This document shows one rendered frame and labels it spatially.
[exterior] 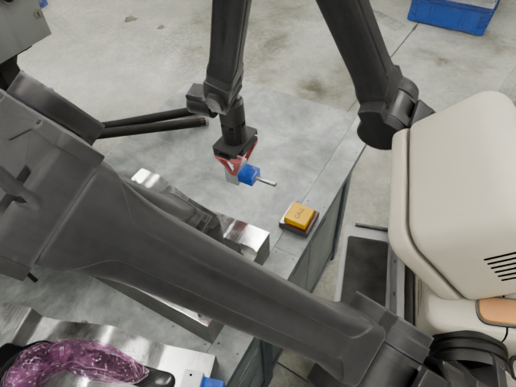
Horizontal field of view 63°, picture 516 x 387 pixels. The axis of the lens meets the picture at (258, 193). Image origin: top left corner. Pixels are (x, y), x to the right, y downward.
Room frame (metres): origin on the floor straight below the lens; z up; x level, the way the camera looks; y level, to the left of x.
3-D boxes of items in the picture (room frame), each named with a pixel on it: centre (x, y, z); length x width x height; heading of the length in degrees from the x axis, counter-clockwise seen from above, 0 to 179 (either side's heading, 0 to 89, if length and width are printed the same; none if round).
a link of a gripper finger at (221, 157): (0.73, 0.05, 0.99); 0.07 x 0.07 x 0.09; 58
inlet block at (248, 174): (0.72, 0.01, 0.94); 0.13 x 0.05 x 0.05; 58
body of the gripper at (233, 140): (0.75, 0.05, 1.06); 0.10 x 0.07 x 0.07; 148
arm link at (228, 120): (0.75, 0.05, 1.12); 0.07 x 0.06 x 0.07; 62
